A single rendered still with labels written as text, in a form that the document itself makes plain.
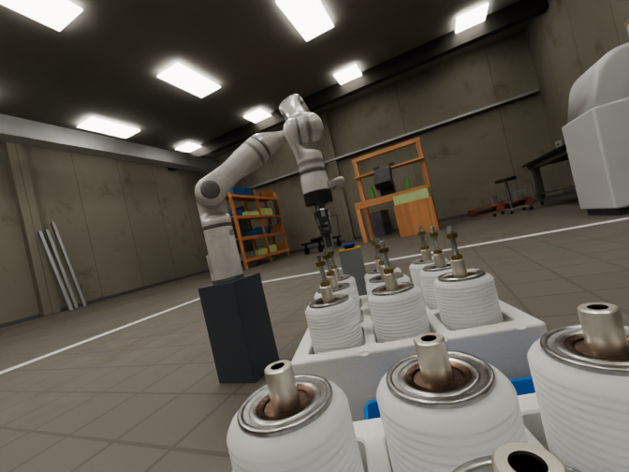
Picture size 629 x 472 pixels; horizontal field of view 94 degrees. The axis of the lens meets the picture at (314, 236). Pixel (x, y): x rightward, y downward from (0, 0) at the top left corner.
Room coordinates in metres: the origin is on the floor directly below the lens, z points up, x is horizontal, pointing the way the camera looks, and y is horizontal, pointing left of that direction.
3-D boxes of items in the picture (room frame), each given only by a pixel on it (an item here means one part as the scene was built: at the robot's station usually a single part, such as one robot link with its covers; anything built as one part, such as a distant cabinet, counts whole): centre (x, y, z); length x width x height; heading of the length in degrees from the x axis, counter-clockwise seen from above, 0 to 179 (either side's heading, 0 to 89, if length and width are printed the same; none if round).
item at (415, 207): (6.25, -1.80, 1.01); 1.64 x 1.39 x 2.02; 67
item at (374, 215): (8.45, -1.82, 0.35); 1.32 x 0.68 x 0.71; 156
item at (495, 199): (7.40, -4.70, 0.19); 1.37 x 0.95 x 0.38; 66
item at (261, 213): (8.02, 1.50, 1.04); 2.36 x 0.61 x 2.07; 155
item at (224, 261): (0.94, 0.30, 0.39); 0.09 x 0.09 x 0.17; 66
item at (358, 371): (0.64, -0.13, 0.09); 0.39 x 0.39 x 0.18; 82
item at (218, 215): (0.94, 0.30, 0.54); 0.09 x 0.09 x 0.17; 20
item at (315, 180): (0.78, -0.05, 0.52); 0.11 x 0.09 x 0.06; 91
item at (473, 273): (0.51, -0.23, 0.25); 0.08 x 0.08 x 0.01
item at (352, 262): (0.94, -0.10, 0.16); 0.07 x 0.07 x 0.31; 82
